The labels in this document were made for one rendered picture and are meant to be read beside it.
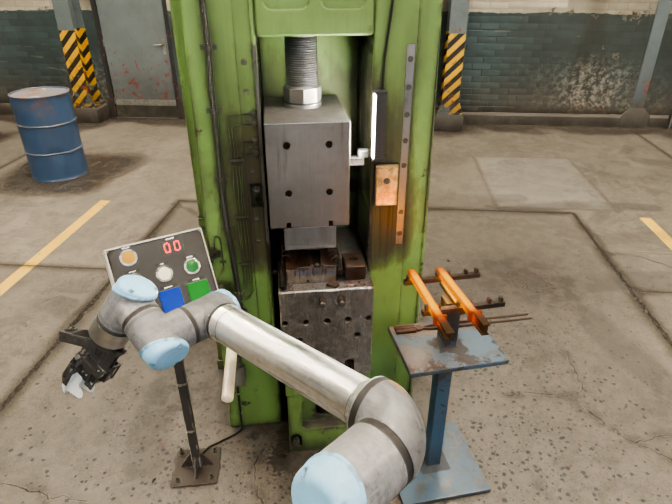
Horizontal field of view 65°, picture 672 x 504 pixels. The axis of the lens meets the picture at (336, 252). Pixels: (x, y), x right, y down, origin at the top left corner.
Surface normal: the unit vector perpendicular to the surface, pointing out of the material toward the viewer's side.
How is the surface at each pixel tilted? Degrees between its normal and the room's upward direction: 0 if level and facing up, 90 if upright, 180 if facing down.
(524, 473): 0
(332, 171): 90
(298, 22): 90
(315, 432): 89
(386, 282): 90
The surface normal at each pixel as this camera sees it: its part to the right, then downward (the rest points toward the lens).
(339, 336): 0.11, 0.47
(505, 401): 0.00, -0.88
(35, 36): -0.10, 0.51
